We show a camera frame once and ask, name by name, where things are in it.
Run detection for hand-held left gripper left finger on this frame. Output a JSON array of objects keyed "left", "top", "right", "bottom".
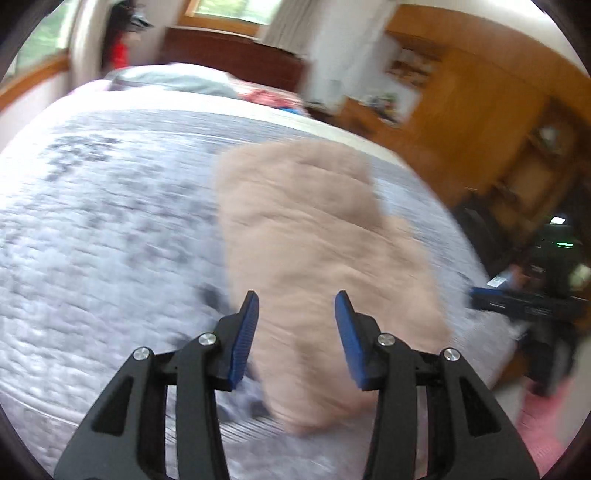
[{"left": 53, "top": 290, "right": 260, "bottom": 480}]

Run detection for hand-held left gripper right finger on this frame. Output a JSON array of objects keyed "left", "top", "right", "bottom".
[{"left": 334, "top": 290, "right": 539, "bottom": 480}]

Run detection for dark wooden headboard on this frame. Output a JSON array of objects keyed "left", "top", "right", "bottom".
[{"left": 161, "top": 25, "right": 308, "bottom": 93}]

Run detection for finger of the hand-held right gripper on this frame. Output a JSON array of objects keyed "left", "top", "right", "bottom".
[{"left": 470, "top": 286, "right": 591, "bottom": 321}]

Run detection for large wood-framed window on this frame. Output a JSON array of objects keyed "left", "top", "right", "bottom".
[{"left": 0, "top": 0, "right": 77, "bottom": 109}]

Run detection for dark object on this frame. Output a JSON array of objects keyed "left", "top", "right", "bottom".
[{"left": 455, "top": 203, "right": 502, "bottom": 278}]

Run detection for grey-blue pillow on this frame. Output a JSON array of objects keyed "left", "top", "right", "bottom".
[{"left": 104, "top": 62, "right": 241, "bottom": 97}]

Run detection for floral pink pillow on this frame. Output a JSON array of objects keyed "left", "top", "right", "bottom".
[{"left": 231, "top": 78, "right": 310, "bottom": 116}]

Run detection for white window curtain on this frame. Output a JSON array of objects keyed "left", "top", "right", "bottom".
[{"left": 265, "top": 0, "right": 310, "bottom": 44}]

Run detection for wooden wardrobe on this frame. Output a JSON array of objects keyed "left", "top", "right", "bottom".
[{"left": 383, "top": 4, "right": 591, "bottom": 241}]

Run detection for beige quilted jacket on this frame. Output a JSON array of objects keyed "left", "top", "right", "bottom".
[{"left": 215, "top": 138, "right": 455, "bottom": 437}]

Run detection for wooden cabinet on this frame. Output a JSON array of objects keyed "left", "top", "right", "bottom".
[{"left": 342, "top": 95, "right": 416, "bottom": 139}]

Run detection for person's pink clothing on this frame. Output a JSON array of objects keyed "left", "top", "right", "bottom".
[{"left": 515, "top": 378, "right": 591, "bottom": 467}]

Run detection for red hanging item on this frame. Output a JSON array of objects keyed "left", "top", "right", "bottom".
[{"left": 111, "top": 37, "right": 131, "bottom": 68}]

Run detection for grey floral bed blanket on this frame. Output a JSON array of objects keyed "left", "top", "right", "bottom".
[{"left": 0, "top": 108, "right": 513, "bottom": 480}]

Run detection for small items on cabinet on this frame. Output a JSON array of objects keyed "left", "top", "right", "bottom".
[{"left": 365, "top": 92, "right": 403, "bottom": 121}]

